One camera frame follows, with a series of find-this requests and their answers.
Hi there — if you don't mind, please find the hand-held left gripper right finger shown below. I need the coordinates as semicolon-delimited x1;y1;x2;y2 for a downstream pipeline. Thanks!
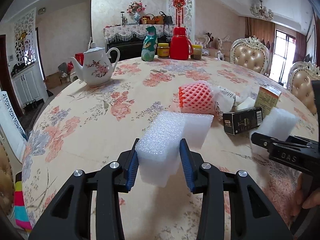
179;139;294;240

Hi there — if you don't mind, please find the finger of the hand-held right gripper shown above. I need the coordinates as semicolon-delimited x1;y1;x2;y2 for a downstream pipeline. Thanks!
251;132;275;153
287;135;316;146

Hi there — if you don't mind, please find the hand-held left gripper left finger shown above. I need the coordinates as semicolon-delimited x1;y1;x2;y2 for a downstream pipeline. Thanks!
29;138;140;240

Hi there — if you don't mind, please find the white foam block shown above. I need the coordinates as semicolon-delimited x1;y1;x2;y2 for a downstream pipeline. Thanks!
250;108;298;153
180;114;214;148
135;112;187;188

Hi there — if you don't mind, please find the white printed paper bag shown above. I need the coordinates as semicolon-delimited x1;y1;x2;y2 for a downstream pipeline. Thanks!
211;85;240;114

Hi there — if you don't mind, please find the person's right hand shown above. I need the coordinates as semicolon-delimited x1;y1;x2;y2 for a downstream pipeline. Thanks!
291;173;320;217

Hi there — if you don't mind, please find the small black carton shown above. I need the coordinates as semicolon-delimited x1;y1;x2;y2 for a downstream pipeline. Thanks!
222;107;263;135

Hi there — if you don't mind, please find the small yellow carton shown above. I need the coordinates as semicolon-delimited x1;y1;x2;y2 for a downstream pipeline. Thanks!
254;85;282;117

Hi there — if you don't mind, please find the tufted beige ornate chair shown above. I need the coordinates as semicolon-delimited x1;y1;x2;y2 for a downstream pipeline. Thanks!
229;36;272;77
0;142;15;218
286;61;320;115

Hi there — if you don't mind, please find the salmon foam fruit net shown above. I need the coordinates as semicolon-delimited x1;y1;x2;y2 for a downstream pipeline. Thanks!
179;80;218;114

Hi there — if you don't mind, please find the window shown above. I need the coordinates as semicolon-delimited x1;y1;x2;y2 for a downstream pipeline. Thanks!
274;29;297;83

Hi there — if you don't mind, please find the white floral teapot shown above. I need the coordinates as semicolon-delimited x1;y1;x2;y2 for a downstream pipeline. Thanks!
69;42;120;87

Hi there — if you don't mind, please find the white ornate sofa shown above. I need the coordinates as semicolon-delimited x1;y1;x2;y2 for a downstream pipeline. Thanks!
195;34;233;60

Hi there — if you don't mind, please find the yellow-lidded dark jar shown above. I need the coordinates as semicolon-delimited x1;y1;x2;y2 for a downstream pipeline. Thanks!
190;45;203;60

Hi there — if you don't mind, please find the brown patterned curtain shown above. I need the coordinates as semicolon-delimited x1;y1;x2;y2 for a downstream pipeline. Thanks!
245;17;275;45

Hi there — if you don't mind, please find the cardboard box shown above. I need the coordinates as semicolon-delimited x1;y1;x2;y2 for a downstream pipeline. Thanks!
44;73;62;89

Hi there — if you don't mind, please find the black piano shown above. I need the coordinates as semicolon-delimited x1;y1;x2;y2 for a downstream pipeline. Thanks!
106;36;173;60

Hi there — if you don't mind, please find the yellow-lidded orange jar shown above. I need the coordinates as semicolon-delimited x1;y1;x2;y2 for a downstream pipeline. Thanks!
157;43;170;58

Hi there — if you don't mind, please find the striped colourful cloth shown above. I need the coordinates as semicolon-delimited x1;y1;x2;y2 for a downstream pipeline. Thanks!
14;172;33;230

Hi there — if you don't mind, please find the red thermos jug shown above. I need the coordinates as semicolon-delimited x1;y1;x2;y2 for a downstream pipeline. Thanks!
169;27;194;60

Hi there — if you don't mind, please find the green patterned bottle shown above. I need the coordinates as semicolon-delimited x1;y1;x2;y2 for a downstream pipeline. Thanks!
141;26;158;62

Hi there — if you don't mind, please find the white carved lattice panel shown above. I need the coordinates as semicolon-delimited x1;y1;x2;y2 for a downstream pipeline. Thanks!
0;91;28;140

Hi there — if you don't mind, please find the chandelier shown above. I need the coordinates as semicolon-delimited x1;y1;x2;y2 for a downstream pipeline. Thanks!
250;0;274;20

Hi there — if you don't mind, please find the white low cabinet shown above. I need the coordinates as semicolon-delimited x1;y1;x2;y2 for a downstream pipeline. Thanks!
11;64;49;105

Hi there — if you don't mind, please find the fringed lace cloth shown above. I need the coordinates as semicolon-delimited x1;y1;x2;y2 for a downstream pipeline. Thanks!
103;24;175;43

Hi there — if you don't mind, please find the black handbag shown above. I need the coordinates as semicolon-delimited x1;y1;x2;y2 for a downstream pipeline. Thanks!
159;11;173;25

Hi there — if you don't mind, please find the white lattice pillar screen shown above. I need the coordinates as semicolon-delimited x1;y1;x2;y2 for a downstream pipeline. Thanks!
166;0;195;43

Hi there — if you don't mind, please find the vase of pink flowers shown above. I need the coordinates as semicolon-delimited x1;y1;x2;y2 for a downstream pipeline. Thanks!
126;1;147;25

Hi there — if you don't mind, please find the red knot hanging ornament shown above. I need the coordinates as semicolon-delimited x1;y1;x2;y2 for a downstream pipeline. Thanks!
172;0;187;27

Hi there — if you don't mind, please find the white lattice wall screen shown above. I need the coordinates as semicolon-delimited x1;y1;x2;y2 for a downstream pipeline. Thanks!
14;7;38;67

